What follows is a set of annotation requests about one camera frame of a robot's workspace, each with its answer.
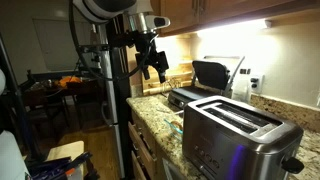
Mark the stainless steel toaster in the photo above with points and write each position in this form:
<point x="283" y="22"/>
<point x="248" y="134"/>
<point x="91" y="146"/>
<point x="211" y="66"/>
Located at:
<point x="233" y="143"/>

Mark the clear glass bowl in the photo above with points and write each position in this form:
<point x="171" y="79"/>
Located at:
<point x="173" y="131"/>

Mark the black tripod pole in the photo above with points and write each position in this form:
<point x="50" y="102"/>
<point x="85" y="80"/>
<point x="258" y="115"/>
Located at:
<point x="18" y="100"/>

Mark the black panini grill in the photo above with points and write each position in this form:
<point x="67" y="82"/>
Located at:
<point x="210" y="75"/>

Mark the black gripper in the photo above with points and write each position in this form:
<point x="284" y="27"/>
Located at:
<point x="146" y="46"/>

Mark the orange object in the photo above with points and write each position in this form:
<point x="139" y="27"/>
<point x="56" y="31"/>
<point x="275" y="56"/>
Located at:
<point x="69" y="81"/>

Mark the light wooden stool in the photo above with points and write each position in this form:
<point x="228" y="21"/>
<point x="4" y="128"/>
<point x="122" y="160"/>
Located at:
<point x="65" y="150"/>

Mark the wooden upper cabinets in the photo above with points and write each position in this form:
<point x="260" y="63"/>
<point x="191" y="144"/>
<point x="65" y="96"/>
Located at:
<point x="186" y="13"/>

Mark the wooden lower cabinet drawers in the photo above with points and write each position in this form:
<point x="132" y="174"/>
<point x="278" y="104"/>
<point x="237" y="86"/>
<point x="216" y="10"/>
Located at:
<point x="143" y="150"/>

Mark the brown bread slice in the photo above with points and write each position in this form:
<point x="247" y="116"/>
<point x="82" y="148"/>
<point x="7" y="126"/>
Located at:
<point x="176" y="125"/>

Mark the white wall outlet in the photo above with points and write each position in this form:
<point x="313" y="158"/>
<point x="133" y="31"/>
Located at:
<point x="256" y="83"/>

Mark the under-cabinet light strip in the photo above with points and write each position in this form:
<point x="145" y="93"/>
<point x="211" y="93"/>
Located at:
<point x="233" y="28"/>

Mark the black stereo camera bar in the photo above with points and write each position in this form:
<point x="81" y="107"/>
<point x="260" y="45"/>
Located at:
<point x="93" y="48"/>

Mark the dark dining table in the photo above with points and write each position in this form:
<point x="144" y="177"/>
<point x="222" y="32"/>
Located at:
<point x="50" y="90"/>

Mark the stainless steel refrigerator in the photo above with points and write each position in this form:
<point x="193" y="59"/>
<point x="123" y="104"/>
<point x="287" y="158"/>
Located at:
<point x="115" y="110"/>

